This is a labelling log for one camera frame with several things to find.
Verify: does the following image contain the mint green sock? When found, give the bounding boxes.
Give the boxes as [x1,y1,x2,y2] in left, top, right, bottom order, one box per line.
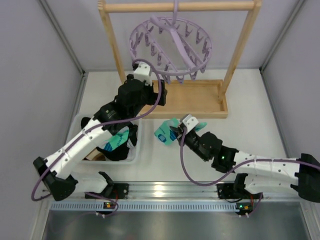
[154,118,207,146]
[99,129,130,152]

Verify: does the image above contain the black white striped sock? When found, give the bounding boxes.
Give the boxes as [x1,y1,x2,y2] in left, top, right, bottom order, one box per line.
[96,124,138,162]

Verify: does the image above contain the brown striped sock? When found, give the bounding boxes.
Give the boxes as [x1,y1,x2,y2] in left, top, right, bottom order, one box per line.
[83,151,106,161]

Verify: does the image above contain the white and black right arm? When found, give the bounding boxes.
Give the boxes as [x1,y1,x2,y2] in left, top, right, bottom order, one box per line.
[170,126,320,203]

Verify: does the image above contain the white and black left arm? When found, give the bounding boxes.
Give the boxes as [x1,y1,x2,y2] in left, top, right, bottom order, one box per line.
[33,74,167,201]

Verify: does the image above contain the purple round clip hanger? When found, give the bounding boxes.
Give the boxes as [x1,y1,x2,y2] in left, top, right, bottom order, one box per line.
[128,0,213,83]

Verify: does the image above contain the wooden hanging rack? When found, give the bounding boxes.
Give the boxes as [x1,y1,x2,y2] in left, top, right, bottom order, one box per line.
[98,0,262,119]

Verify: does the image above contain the white plastic basket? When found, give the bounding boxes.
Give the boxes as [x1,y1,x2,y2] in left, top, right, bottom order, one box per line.
[66,113,143,166]

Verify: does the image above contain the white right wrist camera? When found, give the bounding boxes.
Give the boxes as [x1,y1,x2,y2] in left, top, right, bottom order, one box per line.
[180,114,199,132]

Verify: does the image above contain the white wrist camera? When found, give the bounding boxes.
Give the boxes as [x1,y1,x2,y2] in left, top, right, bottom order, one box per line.
[180,114,199,132]
[133,62,153,86]

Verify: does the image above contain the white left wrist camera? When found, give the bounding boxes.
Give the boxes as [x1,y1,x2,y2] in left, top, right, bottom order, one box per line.
[133,62,153,86]

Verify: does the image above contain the aluminium mounting rail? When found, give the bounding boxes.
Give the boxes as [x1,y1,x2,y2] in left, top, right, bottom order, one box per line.
[41,181,313,201]

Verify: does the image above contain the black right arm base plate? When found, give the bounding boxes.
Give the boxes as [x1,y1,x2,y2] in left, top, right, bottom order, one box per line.
[216,183,260,203]

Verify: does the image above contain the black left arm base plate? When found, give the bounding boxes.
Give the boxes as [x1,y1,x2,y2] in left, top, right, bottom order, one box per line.
[93,183,129,200]

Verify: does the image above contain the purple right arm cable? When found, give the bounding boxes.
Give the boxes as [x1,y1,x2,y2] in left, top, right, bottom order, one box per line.
[179,127,320,218]

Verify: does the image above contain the grey slotted cable duct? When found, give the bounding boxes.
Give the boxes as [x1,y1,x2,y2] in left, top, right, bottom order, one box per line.
[50,201,240,213]

